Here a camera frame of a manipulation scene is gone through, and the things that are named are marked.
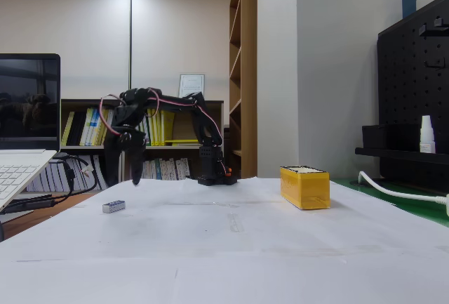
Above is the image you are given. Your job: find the framed white certificate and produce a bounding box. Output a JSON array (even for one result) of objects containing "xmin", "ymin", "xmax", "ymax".
[{"xmin": 178, "ymin": 73, "xmax": 206, "ymax": 99}]

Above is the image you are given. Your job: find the yellow binder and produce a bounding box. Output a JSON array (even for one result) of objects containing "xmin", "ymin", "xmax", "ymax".
[{"xmin": 147, "ymin": 108, "xmax": 164, "ymax": 146}]

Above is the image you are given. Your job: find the black pegboard organizer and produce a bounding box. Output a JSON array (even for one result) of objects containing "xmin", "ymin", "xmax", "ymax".
[{"xmin": 354, "ymin": 0, "xmax": 449, "ymax": 186}]

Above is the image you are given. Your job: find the flat yellow folder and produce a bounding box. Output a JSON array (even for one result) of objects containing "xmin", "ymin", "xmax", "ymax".
[{"xmin": 164, "ymin": 138, "xmax": 201, "ymax": 147}]

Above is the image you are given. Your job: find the red servo cable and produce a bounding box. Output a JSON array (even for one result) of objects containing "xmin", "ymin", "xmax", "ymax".
[
  {"xmin": 147, "ymin": 87, "xmax": 225, "ymax": 145},
  {"xmin": 99, "ymin": 93, "xmax": 123, "ymax": 136}
]

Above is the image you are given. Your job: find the black cable with white connector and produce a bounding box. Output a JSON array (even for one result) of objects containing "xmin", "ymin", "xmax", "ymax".
[{"xmin": 65, "ymin": 156, "xmax": 96, "ymax": 192}]

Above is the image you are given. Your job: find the small grey-blue rectangular box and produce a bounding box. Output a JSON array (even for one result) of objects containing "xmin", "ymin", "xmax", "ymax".
[{"xmin": 102, "ymin": 199, "xmax": 126, "ymax": 213}]

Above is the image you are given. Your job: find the white laptop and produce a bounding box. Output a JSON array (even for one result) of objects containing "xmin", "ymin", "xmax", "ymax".
[{"xmin": 0, "ymin": 53, "xmax": 62, "ymax": 213}]

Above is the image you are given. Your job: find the white book row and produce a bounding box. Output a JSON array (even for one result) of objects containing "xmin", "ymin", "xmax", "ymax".
[
  {"xmin": 26, "ymin": 154, "xmax": 108, "ymax": 193},
  {"xmin": 142, "ymin": 157, "xmax": 192, "ymax": 181}
]

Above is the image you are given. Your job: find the small white bottle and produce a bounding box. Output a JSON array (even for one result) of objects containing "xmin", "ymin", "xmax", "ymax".
[{"xmin": 419, "ymin": 114, "xmax": 437, "ymax": 153}]

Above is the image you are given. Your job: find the low wooden bookcase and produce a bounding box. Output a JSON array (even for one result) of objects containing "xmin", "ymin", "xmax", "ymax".
[{"xmin": 60, "ymin": 99, "xmax": 225, "ymax": 192}]

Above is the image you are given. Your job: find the black cable with adapter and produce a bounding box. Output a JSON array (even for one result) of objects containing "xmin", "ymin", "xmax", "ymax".
[{"xmin": 0, "ymin": 154, "xmax": 100, "ymax": 216}]

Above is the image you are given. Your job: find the white power strip cable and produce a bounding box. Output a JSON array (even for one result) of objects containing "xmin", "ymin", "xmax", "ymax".
[{"xmin": 358, "ymin": 171, "xmax": 449, "ymax": 204}]

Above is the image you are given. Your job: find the white yellow book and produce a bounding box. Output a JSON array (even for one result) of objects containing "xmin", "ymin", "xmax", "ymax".
[{"xmin": 79, "ymin": 107, "xmax": 108, "ymax": 146}]

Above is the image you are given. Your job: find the black binder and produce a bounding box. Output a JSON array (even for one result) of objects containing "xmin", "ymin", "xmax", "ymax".
[{"xmin": 67, "ymin": 110, "xmax": 88, "ymax": 146}]

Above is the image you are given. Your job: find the yellow box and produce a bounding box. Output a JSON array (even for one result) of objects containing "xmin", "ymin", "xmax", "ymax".
[{"xmin": 279, "ymin": 165, "xmax": 330, "ymax": 211}]

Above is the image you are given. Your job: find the thin yellow book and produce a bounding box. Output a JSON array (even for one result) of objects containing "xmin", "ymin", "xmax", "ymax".
[{"xmin": 61, "ymin": 110, "xmax": 76, "ymax": 146}]

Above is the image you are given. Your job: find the tall wooden bookshelf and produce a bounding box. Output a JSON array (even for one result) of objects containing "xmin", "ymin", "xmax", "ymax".
[{"xmin": 229, "ymin": 0, "xmax": 259, "ymax": 179}]

